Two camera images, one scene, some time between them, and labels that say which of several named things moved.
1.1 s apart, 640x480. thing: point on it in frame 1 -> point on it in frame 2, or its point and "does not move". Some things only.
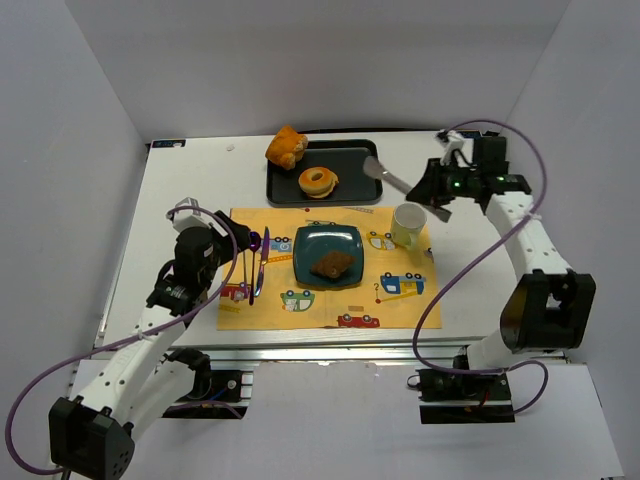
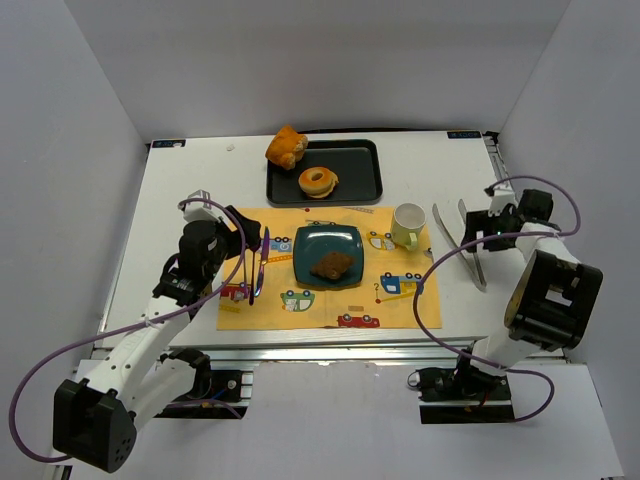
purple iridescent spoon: (254, 241) does not move
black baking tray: (344, 157) does not move
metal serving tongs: (373, 168) -> (480, 280)
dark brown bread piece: (334, 264) does not move
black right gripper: (432, 181) -> (476, 228)
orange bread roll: (287, 147) does not move
